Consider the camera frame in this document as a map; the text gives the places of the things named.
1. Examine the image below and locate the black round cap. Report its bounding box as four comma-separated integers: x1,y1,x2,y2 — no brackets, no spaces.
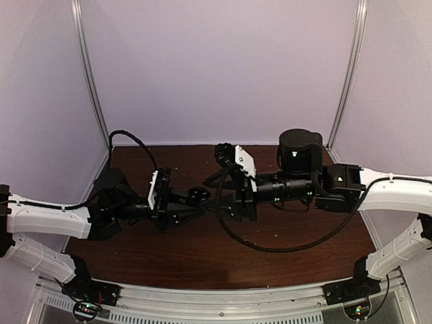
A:
186,187,211,207

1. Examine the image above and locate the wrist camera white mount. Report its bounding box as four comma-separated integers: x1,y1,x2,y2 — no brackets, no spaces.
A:
214,143,257,192
147,167,171,211

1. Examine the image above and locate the aluminium frame post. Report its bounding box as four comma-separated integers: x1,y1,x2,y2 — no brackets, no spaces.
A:
71,0,109,149
326,0,368,151

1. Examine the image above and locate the left aluminium frame post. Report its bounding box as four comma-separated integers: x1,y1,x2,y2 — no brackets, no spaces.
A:
71,0,109,149

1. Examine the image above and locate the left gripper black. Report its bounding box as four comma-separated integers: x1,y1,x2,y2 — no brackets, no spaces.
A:
112,186,205,234

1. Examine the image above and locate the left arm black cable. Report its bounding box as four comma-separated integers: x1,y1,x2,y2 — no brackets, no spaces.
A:
0,130,159,210

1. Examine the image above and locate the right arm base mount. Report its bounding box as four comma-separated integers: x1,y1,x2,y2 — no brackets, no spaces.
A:
323,278,381,306

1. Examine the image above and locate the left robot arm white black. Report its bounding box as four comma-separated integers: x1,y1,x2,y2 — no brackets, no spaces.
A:
1,168,211,300

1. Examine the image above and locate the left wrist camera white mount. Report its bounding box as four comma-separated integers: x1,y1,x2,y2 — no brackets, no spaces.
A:
147,167,171,211

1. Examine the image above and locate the right circuit board with leds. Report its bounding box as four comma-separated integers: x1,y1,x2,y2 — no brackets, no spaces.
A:
344,301,371,321

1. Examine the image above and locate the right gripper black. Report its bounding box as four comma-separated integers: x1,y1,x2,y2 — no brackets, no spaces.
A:
198,166,315,223

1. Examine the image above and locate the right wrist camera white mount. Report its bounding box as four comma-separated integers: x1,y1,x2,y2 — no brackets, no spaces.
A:
214,143,257,192

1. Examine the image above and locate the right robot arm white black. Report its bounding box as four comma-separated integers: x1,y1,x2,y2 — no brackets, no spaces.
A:
204,128,431,298

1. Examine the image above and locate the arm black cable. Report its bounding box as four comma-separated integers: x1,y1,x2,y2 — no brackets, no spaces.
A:
215,165,367,253
0,130,159,210

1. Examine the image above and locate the left circuit board with leds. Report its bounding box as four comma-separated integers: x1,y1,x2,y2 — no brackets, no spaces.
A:
72,300,102,321

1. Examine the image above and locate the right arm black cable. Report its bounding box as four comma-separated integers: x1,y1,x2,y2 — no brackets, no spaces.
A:
215,165,367,253

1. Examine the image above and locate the circuit board with leds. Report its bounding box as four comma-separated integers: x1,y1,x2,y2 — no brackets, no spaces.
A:
344,301,371,321
72,300,102,321

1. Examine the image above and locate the front aluminium rail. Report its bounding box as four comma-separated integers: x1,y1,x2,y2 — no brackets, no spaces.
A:
32,273,412,324

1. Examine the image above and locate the right aluminium frame post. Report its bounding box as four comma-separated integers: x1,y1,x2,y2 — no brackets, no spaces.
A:
326,0,368,151

